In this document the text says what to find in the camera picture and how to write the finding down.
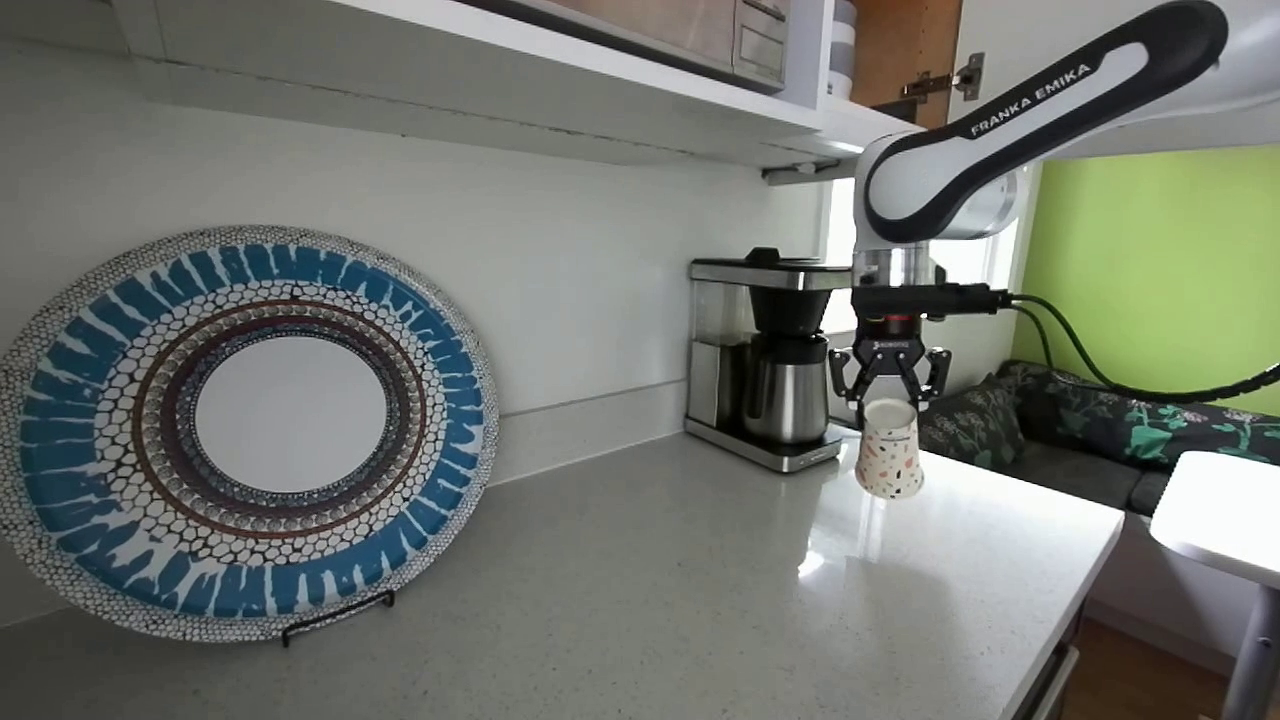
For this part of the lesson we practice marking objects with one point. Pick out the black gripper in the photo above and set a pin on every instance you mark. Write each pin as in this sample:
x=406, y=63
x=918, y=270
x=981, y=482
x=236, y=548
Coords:
x=888, y=344

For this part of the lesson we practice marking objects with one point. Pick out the confetti print paper cup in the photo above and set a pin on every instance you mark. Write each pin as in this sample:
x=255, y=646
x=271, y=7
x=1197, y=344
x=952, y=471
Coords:
x=888, y=455

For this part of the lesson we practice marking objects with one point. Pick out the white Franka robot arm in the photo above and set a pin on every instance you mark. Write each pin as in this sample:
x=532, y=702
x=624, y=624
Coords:
x=1041, y=123

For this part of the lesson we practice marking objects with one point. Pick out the steel and black coffee maker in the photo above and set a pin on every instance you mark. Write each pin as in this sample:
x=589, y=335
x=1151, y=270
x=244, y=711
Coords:
x=785, y=387

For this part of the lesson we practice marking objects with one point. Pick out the under-cabinet light strip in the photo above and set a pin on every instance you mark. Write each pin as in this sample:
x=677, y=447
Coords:
x=806, y=170

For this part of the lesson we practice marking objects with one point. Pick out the metal cabinet door hinge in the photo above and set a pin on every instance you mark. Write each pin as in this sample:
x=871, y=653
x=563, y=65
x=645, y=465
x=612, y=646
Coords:
x=966, y=78

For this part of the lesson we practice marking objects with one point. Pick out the white open cabinet door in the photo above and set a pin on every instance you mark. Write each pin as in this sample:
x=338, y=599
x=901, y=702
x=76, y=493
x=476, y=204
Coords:
x=1022, y=35

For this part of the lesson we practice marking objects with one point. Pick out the white upper cabinet carcass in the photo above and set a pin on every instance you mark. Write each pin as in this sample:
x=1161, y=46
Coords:
x=401, y=81

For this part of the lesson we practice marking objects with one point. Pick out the dark sofa with green-patterned cushions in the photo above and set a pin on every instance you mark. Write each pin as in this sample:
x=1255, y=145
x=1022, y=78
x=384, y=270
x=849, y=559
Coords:
x=1132, y=426

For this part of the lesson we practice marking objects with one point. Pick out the blue and white decorative plate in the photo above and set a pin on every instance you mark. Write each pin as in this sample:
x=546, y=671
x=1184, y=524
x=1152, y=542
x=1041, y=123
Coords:
x=284, y=414

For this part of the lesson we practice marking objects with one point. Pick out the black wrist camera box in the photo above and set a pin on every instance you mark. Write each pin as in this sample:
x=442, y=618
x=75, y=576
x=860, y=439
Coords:
x=935, y=301

